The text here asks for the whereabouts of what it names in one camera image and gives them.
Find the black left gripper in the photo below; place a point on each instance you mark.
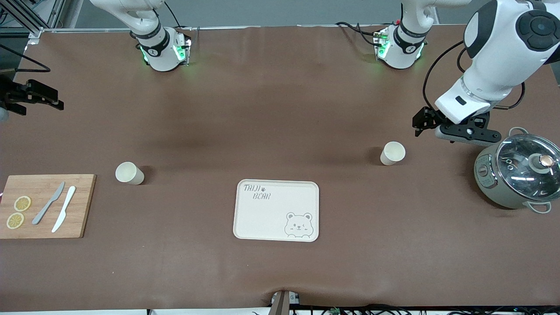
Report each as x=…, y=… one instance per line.
x=425, y=117

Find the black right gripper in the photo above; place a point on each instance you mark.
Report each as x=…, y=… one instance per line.
x=12, y=93

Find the white plastic cup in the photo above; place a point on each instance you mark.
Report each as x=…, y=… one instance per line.
x=393, y=152
x=127, y=172

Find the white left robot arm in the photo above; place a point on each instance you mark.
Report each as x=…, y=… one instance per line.
x=494, y=57

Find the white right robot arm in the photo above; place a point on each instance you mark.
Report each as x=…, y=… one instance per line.
x=159, y=52

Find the cream tray with bear print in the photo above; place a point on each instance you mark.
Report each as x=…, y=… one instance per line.
x=271, y=214

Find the grey-green electric cooking pot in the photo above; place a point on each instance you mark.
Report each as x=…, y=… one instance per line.
x=488, y=188

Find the lemon slice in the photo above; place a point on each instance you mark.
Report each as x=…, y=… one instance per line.
x=22, y=203
x=15, y=220

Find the grey plastic knife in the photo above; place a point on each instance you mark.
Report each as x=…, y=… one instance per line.
x=48, y=204

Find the glass pot lid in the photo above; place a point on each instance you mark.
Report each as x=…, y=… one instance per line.
x=520, y=170

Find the white plastic knife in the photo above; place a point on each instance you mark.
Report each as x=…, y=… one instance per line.
x=64, y=208

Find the bamboo cutting board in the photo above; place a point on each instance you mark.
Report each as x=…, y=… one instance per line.
x=78, y=210

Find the aluminium frame profile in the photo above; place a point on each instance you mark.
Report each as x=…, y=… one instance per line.
x=37, y=29

